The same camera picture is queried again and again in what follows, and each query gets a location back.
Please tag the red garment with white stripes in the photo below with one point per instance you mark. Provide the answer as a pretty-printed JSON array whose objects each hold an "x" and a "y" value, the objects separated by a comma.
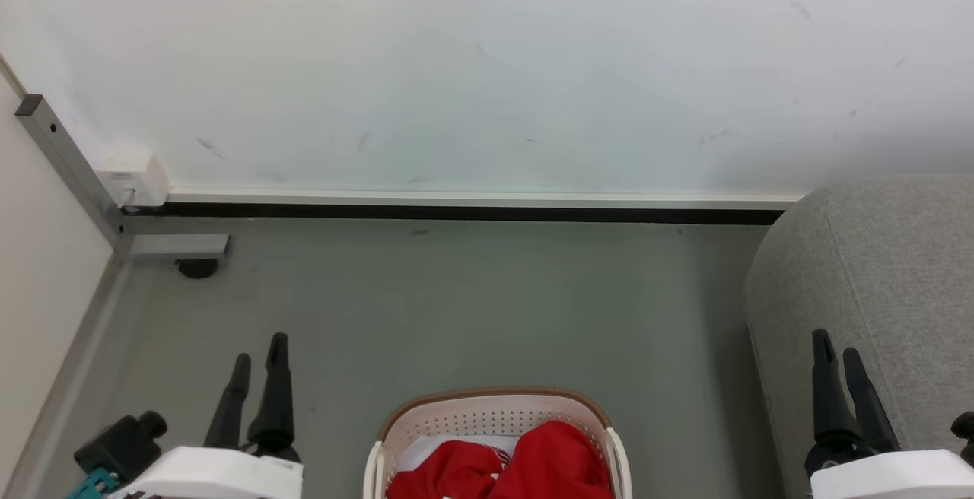
[{"x": 445, "y": 476}]

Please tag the beige partition panel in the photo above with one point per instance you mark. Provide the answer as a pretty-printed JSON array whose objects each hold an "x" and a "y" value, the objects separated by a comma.
[{"x": 38, "y": 271}]

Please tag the white and black baseboard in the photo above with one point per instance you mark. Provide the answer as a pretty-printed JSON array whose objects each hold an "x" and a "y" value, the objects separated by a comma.
[{"x": 472, "y": 206}]

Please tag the plain red garment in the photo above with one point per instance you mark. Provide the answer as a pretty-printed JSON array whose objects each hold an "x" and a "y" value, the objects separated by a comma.
[{"x": 559, "y": 461}]

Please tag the black caster foot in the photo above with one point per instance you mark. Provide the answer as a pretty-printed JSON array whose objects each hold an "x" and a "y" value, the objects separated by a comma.
[{"x": 198, "y": 268}]

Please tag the white perforated laundry basket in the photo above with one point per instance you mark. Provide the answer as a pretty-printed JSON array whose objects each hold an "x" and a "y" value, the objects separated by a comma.
[{"x": 487, "y": 411}]

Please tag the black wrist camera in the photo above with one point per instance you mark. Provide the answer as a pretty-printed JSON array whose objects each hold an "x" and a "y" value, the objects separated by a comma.
[
  {"x": 966, "y": 434},
  {"x": 122, "y": 446}
]

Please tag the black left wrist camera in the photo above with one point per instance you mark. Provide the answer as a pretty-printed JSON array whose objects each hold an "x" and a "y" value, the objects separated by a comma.
[{"x": 122, "y": 446}]

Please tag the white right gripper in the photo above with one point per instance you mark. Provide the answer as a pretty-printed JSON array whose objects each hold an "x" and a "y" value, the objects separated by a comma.
[{"x": 894, "y": 478}]

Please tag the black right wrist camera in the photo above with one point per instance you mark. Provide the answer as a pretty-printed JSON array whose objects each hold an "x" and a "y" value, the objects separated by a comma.
[{"x": 966, "y": 434}]

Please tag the grey metal frame post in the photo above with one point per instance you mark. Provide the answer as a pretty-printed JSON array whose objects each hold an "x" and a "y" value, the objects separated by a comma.
[{"x": 68, "y": 160}]

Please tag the teal left camera connector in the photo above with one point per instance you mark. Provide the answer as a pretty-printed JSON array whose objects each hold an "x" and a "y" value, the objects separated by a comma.
[{"x": 90, "y": 485}]

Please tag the white wall socket box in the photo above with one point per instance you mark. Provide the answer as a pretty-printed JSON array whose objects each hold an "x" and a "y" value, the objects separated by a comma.
[{"x": 137, "y": 176}]

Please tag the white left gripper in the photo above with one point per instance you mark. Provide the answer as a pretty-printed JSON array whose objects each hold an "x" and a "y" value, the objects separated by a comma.
[{"x": 217, "y": 475}]

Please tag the grey fabric sofa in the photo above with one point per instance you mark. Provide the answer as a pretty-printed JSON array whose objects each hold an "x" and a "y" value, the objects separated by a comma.
[{"x": 890, "y": 271}]

